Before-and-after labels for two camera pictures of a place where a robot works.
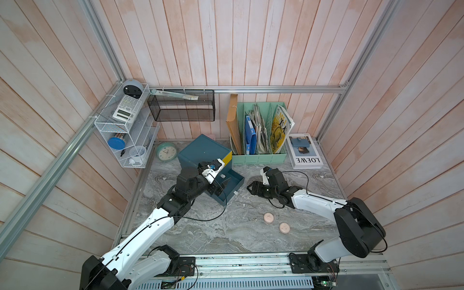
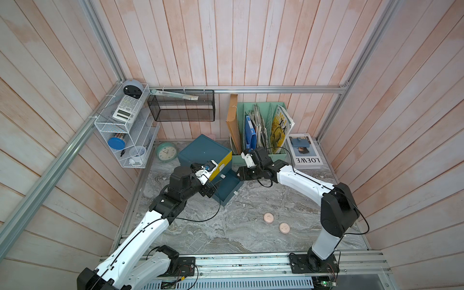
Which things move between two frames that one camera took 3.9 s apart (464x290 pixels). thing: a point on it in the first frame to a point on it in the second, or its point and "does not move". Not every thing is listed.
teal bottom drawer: x=231 y=182 does not move
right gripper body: x=264 y=191 to x=251 y=173
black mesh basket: x=182 y=105 does not move
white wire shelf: x=127 y=125 does not move
